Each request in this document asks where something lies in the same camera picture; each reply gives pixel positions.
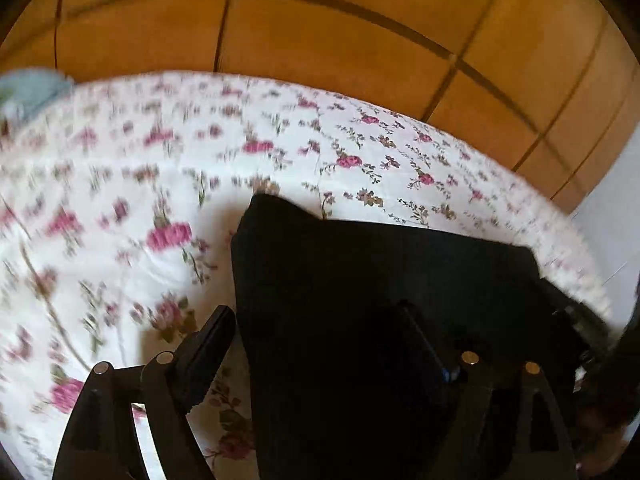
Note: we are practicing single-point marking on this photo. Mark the wooden wardrobe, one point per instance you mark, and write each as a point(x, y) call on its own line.
point(320, 25)

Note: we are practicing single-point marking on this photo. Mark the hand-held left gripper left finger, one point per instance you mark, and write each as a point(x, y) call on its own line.
point(210, 347)

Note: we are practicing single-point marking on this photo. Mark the light blue floral quilt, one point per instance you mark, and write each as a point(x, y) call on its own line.
point(30, 90)

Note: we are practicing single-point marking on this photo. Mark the black pants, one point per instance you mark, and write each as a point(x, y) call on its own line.
point(325, 310)

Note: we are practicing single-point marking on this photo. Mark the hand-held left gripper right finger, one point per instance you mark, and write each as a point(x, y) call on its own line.
point(470, 375)

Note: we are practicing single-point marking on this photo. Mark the floral bed sheet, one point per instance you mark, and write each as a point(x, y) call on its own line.
point(125, 185)

